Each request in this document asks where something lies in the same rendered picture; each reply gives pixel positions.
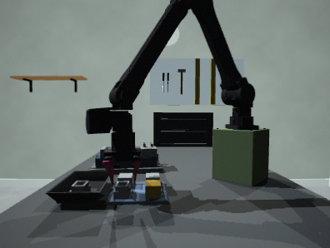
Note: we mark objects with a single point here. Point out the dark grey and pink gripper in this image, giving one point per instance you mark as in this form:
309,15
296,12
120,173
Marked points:
122,149

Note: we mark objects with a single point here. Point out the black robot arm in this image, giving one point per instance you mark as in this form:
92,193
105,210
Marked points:
236,91

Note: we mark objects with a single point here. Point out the yellow block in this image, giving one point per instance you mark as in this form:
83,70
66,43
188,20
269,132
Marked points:
153,189

